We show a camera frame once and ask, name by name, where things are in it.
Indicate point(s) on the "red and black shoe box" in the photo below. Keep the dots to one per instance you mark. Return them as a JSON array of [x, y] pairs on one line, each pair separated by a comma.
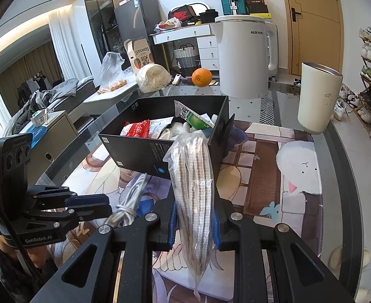
[[180, 12]]

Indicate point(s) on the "stack of black boxes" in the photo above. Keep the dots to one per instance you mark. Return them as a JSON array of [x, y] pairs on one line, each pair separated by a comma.
[[258, 6]]

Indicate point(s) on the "white oval mirror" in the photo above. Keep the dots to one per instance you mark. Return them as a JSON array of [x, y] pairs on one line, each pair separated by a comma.
[[201, 4]]

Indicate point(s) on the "grey flat appliance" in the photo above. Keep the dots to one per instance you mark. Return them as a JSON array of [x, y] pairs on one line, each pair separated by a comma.
[[109, 99]]

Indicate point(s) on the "white curtain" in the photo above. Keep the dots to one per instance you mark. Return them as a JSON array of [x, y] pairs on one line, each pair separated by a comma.
[[62, 47]]

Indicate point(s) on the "white labelled packet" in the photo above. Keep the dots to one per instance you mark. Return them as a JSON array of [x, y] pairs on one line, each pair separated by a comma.
[[161, 126]]

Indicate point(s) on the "beige side cabinet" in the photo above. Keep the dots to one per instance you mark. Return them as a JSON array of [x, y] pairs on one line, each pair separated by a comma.
[[49, 145]]

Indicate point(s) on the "black cardboard box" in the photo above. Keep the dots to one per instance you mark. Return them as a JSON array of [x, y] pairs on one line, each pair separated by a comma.
[[135, 151]]

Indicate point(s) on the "person's left forearm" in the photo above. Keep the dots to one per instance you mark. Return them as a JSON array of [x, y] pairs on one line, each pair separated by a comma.
[[2, 271]]

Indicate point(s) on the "tissue box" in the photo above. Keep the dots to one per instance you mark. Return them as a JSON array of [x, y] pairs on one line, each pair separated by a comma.
[[42, 118]]

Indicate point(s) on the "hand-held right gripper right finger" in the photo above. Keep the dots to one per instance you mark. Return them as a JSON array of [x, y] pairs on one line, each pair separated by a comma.
[[216, 230]]

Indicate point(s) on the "red printed packet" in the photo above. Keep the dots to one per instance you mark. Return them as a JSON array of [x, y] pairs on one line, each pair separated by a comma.
[[138, 129]]

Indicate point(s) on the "white dresser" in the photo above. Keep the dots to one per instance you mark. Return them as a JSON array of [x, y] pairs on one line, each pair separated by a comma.
[[191, 38]]

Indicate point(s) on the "woven laundry basket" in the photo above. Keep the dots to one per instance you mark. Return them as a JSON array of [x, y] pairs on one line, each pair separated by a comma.
[[187, 56]]

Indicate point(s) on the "dark glass cabinet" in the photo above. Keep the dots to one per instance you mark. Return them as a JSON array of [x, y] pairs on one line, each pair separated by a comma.
[[100, 15]]

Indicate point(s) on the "clear bag with snacks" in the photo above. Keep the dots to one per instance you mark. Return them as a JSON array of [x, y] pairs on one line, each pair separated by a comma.
[[111, 72]]

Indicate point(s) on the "white crumpled plastic bag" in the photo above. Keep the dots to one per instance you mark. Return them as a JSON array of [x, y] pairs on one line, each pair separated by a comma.
[[152, 77]]

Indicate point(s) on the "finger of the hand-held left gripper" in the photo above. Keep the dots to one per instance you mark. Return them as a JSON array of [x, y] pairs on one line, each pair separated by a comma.
[[94, 212], [87, 199]]

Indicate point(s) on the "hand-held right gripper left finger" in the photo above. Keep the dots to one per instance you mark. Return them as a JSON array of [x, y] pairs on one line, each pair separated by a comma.
[[172, 224]]

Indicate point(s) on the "bagged snacks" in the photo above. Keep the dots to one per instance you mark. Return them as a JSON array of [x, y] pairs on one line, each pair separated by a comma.
[[169, 24]]

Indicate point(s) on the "bed with clothes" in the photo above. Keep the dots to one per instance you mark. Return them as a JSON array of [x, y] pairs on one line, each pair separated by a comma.
[[53, 94]]

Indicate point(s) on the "pile of shoes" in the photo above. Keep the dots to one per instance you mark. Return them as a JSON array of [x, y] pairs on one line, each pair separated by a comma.
[[344, 101]]

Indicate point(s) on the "wooden door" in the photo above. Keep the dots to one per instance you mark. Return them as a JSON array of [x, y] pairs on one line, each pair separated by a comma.
[[314, 22]]

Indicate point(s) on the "cream tumbler cup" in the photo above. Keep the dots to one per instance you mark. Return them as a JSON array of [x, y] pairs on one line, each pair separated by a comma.
[[319, 97]]

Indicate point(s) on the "green printed packet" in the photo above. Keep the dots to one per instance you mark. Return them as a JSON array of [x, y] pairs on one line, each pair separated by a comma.
[[194, 120]]

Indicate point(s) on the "printed table mat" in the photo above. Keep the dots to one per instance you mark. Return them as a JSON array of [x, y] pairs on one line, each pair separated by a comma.
[[267, 180]]

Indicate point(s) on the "white electric kettle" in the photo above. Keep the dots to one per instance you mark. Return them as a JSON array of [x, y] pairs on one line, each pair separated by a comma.
[[245, 56]]

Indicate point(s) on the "orange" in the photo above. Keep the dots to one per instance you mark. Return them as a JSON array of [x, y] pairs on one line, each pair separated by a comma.
[[201, 77]]

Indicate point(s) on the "cardboard fruit carton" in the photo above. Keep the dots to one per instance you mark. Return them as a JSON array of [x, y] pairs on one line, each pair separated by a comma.
[[139, 55]]

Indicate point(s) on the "black bag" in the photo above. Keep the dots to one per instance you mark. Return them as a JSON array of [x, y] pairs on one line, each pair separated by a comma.
[[207, 15]]

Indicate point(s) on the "grey fridge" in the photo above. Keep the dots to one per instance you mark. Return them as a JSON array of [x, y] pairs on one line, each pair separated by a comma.
[[135, 22]]

